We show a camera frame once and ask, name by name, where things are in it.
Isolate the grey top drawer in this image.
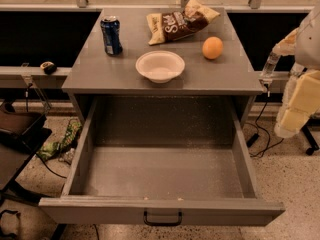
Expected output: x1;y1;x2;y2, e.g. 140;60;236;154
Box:
40;96;285;226

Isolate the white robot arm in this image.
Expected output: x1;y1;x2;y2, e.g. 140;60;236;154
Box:
274;4;320;138

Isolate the grey drawer cabinet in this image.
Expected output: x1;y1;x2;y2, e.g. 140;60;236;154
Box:
62;6;262;120

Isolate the clear plastic water bottle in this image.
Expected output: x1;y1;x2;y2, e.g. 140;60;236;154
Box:
260;52;280;79

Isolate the black stand leg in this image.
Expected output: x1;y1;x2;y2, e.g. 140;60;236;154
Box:
302;118;320;156

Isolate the orange fruit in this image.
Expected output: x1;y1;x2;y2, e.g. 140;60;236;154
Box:
202;37;223;60

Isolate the white bowl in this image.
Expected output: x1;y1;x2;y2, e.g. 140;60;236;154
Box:
135;51;185;83

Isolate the brown chip bag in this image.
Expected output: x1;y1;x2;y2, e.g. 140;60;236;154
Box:
146;0;220;45

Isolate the blue soda can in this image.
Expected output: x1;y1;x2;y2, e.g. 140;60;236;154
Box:
100;16;123;56

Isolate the small black yellow device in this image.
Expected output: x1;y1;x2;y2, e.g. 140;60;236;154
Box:
40;61;57;75

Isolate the green snack bag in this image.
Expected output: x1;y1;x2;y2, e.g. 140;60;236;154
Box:
36;119;82;161

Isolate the dark side table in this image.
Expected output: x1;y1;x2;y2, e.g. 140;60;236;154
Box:
0;102;52;190

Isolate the black top drawer handle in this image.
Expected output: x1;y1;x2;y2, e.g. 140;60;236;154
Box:
143;211;183;227

